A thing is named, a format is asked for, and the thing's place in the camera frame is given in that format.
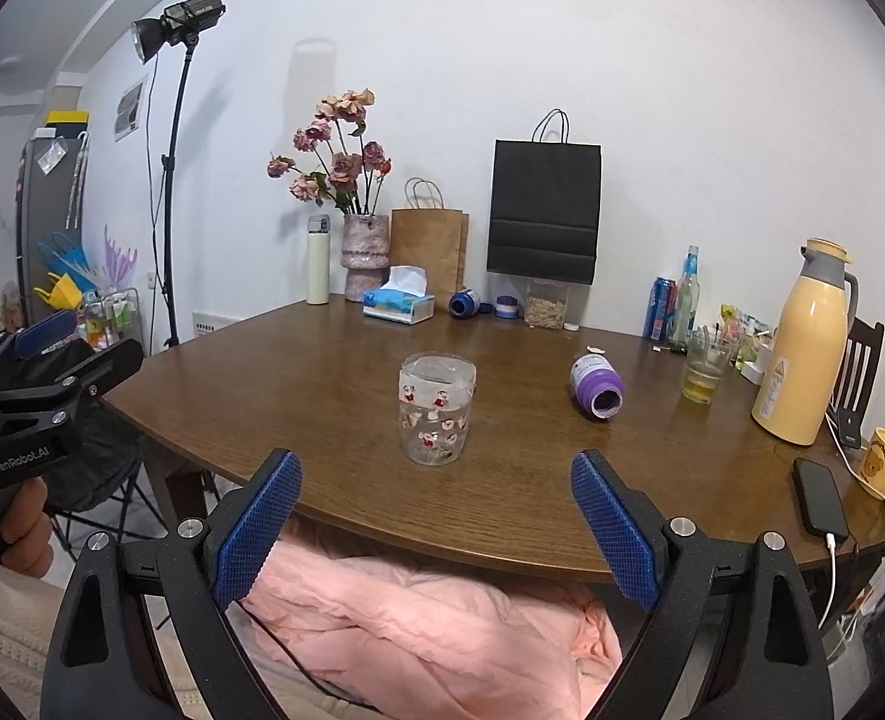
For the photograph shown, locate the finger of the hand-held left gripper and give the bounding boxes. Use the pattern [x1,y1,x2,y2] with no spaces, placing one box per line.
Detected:
[0,337,146,436]
[0,309,80,391]

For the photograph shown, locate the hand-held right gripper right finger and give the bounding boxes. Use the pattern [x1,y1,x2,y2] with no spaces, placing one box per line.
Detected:
[569,449,838,720]

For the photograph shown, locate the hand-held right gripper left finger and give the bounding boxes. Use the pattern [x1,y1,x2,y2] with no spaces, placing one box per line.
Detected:
[41,448,304,720]

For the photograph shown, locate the purple plastic cup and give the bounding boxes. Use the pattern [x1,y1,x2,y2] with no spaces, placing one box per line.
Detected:
[569,355,628,422]

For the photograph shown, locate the clear printed glass cup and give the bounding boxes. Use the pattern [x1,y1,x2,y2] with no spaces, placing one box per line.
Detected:
[397,352,478,468]

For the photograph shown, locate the person's left hand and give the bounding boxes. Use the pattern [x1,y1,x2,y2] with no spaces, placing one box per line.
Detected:
[0,475,55,575]

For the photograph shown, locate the blue and yellow hangers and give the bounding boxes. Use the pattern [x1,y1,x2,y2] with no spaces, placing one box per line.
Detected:
[35,231,100,312]

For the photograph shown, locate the black fabric chair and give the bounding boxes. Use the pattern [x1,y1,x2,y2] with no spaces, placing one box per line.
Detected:
[0,337,160,567]

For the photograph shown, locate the purple hangers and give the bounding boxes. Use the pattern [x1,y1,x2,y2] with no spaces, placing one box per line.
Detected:
[101,223,140,293]

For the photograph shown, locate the grey refrigerator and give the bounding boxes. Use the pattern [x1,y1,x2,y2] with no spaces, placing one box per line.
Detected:
[13,127,92,332]

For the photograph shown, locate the glass with yellow drink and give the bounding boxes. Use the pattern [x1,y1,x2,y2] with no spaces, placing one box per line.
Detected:
[680,324,735,407]

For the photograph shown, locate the black light stand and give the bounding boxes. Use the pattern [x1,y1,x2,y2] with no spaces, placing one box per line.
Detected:
[145,45,193,350]

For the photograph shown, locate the pink clothing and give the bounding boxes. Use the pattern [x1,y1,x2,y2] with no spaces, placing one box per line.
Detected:
[221,521,625,720]

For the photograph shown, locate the black smartphone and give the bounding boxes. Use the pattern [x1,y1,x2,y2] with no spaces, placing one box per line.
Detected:
[791,457,850,538]

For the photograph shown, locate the yellow box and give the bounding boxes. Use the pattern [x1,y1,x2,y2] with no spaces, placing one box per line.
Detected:
[42,110,91,138]

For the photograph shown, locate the blue drink can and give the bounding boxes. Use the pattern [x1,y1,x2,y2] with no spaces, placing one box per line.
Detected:
[642,276,680,343]

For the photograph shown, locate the white thermos bottle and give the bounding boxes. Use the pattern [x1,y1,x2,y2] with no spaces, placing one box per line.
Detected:
[305,214,332,306]

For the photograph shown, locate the colourful snack packets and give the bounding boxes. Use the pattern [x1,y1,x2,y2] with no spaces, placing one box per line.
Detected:
[718,303,778,370]

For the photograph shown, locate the clear grain container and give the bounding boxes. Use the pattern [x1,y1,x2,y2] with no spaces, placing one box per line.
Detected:
[524,277,570,332]

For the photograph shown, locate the clear glass bottle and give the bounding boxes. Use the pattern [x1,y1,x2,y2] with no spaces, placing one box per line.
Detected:
[670,244,703,350]

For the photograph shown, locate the yellow thermos jug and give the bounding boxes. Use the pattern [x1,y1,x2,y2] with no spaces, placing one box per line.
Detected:
[750,238,861,446]

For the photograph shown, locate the blue tissue box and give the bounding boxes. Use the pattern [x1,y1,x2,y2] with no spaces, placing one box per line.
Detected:
[362,265,437,326]

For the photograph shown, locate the pink ceramic vase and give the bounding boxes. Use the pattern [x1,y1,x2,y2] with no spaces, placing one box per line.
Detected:
[339,213,392,304]

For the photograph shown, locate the dark wooden chair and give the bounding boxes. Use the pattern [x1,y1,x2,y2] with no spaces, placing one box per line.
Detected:
[824,319,885,452]

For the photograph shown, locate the dried pink flowers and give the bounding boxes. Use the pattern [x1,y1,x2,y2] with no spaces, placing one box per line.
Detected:
[266,88,394,216]

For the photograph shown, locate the black paper bag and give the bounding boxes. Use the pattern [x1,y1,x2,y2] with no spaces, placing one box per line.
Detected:
[485,109,604,287]

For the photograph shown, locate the black studio light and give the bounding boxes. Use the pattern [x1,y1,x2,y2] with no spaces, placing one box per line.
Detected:
[131,0,229,65]

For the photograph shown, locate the brown paper bag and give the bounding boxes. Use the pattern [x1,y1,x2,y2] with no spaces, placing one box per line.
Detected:
[389,178,471,295]

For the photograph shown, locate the wire storage trolley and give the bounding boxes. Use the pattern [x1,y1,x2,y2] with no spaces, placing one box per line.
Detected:
[77,288,144,352]

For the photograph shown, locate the thin black cable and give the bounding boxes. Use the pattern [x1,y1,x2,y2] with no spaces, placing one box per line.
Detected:
[238,598,383,710]

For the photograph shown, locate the white charging cable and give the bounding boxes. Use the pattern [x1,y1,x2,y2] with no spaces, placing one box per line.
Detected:
[815,411,885,640]

